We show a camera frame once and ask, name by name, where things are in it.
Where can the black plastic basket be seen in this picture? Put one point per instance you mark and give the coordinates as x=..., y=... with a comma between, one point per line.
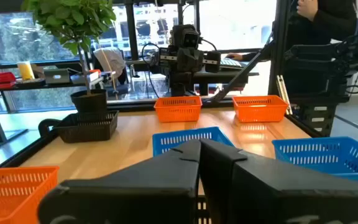
x=85, y=130

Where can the black desk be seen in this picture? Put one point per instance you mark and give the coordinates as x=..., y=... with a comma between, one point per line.
x=42, y=84
x=216, y=76

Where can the black frame post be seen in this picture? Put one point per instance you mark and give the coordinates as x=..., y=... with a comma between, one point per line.
x=279, y=46

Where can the potted green plant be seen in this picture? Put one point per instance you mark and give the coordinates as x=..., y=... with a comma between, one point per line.
x=73, y=18

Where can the white keyboard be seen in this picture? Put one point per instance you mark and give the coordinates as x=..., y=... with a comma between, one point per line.
x=230, y=63

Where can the yellow cup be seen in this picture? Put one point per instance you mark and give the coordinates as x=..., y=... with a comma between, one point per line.
x=25, y=71

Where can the orange plastic basket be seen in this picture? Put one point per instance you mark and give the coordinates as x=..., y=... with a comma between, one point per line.
x=178, y=112
x=8, y=196
x=259, y=112

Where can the thin bamboo stake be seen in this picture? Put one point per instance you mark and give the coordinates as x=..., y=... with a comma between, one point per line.
x=108, y=70

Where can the red box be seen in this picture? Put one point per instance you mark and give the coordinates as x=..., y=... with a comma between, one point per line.
x=3, y=79

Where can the black equipment cart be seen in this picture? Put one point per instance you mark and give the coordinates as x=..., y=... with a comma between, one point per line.
x=315, y=74

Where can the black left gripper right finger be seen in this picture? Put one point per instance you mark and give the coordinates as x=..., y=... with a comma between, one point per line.
x=275, y=199

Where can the blue plastic basket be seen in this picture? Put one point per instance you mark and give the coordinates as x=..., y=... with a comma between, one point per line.
x=331, y=155
x=182, y=138

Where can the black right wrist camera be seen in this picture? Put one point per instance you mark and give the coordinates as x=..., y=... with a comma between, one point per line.
x=186, y=35

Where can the grey cloth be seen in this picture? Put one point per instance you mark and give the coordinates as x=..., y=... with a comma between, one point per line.
x=110, y=60

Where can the grey box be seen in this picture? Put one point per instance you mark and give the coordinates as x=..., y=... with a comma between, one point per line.
x=56, y=76

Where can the person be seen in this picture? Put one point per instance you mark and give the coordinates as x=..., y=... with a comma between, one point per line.
x=331, y=21

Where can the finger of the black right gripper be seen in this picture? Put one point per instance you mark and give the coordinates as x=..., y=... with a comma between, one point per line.
x=196, y=60
x=184, y=60

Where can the person's hand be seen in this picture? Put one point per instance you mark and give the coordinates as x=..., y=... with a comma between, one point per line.
x=235, y=57
x=307, y=9

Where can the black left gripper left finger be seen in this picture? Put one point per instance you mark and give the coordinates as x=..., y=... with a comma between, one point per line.
x=129, y=193

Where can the light wooden stick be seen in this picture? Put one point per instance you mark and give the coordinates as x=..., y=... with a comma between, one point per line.
x=286, y=93
x=281, y=90

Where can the black office chair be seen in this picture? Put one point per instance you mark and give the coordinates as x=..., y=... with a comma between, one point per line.
x=121, y=84

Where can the black diagonal brace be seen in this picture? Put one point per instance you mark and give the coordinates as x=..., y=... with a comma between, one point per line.
x=241, y=77

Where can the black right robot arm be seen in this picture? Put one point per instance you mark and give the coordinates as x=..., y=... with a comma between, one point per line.
x=179, y=84

